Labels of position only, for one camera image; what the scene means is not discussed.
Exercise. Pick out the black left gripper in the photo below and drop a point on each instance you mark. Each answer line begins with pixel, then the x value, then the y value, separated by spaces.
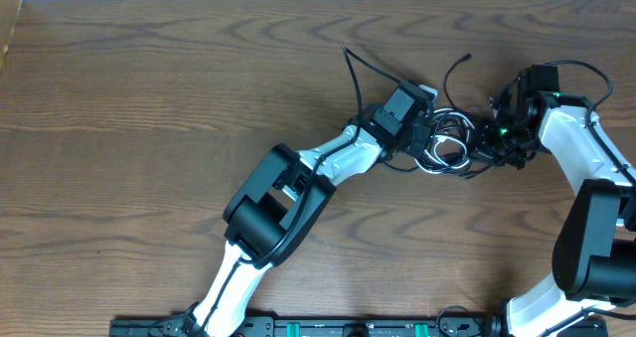
pixel 418 149

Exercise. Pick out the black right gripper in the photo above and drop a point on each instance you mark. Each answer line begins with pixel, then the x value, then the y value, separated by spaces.
pixel 482 150

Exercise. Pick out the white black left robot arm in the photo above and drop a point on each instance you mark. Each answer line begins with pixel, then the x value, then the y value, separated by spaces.
pixel 276 207

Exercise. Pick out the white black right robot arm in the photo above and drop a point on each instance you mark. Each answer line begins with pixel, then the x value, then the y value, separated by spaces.
pixel 593 272

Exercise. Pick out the black mounting rail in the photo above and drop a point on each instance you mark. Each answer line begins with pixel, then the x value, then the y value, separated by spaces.
pixel 267 326

